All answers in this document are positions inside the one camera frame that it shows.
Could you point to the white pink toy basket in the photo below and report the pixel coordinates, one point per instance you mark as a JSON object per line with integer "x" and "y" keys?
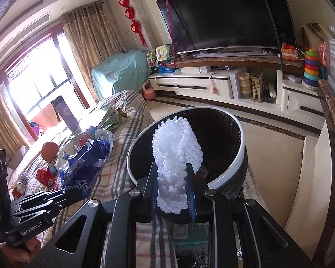
{"x": 151, "y": 58}

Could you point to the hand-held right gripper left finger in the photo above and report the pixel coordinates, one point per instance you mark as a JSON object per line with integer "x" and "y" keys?
{"x": 153, "y": 201}

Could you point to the blue plastic bag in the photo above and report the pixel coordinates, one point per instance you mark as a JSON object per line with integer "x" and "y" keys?
{"x": 86, "y": 167}

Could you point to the red framed window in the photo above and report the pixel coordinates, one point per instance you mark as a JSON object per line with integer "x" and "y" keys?
{"x": 72, "y": 69}

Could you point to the cream side cabinet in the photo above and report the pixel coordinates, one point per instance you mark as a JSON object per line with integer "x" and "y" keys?
{"x": 304, "y": 187}

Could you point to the orange ball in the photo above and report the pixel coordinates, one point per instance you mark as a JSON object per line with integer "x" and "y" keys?
{"x": 49, "y": 151}

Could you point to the red toy telephone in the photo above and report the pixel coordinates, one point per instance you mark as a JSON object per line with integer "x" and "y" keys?
{"x": 289, "y": 52}

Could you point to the black set-top box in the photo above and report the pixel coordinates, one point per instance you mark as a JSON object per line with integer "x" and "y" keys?
{"x": 221, "y": 67}

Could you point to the small white box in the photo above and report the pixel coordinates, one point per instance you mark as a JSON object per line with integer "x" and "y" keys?
{"x": 195, "y": 69}

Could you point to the pink kettlebell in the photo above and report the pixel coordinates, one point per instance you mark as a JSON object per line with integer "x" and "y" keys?
{"x": 148, "y": 92}

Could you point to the white television stand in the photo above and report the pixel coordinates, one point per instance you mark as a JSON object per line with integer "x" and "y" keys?
{"x": 189, "y": 85}

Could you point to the pink toy fan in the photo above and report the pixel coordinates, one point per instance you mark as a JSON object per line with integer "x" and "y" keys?
{"x": 322, "y": 54}

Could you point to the brown marble counter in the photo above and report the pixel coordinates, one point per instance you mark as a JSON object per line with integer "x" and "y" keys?
{"x": 333, "y": 145}

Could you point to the green snack packet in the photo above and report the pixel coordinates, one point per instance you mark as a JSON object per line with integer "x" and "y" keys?
{"x": 121, "y": 115}

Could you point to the teal floral cover cloth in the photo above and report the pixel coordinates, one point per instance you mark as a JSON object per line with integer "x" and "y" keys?
{"x": 117, "y": 69}

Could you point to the green thin rod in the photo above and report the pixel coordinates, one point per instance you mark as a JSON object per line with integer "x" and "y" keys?
{"x": 273, "y": 28}

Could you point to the red hanging knot decoration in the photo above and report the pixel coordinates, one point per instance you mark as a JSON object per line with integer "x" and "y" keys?
{"x": 128, "y": 12}

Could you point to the pink massage hammer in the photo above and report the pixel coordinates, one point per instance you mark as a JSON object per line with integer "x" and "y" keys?
{"x": 212, "y": 89}

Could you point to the beige bag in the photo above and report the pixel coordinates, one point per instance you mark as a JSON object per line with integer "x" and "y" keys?
{"x": 312, "y": 37}

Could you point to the beige patterned curtain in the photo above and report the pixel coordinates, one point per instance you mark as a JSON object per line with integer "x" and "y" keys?
{"x": 86, "y": 42}
{"x": 2, "y": 117}

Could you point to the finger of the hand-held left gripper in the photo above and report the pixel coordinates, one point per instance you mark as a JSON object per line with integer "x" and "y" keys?
{"x": 44, "y": 196}
{"x": 48, "y": 209}

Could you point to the white bin with black liner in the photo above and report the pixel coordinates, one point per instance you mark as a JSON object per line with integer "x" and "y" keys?
{"x": 226, "y": 134}

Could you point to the stack of cream round tins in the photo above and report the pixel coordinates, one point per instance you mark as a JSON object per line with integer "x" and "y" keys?
{"x": 244, "y": 83}

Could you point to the black flat television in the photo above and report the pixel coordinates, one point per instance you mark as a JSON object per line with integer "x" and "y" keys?
{"x": 226, "y": 14}

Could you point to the red snack packet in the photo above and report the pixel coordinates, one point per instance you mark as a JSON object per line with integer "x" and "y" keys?
{"x": 44, "y": 176}

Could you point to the person's left hand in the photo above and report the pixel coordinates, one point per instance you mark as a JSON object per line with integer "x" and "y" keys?
{"x": 19, "y": 255}

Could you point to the dark tall container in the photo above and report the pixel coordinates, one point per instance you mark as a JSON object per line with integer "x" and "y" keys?
{"x": 65, "y": 113}

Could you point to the white flat box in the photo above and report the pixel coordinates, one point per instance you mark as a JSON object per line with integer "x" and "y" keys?
{"x": 234, "y": 83}

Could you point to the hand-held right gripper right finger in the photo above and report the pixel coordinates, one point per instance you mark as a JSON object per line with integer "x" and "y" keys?
{"x": 190, "y": 198}

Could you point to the red thin rod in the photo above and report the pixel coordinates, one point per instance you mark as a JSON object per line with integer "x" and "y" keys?
{"x": 170, "y": 33}

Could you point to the blue toy cash register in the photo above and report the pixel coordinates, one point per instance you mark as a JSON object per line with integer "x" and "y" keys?
{"x": 164, "y": 68}

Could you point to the yellow green toy phone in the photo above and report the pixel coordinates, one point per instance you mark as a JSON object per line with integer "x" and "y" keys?
{"x": 162, "y": 52}

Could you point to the white remote control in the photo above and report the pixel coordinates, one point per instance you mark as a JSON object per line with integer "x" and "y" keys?
{"x": 272, "y": 90}

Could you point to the white foam fruit net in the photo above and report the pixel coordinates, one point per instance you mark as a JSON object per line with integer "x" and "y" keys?
{"x": 170, "y": 156}

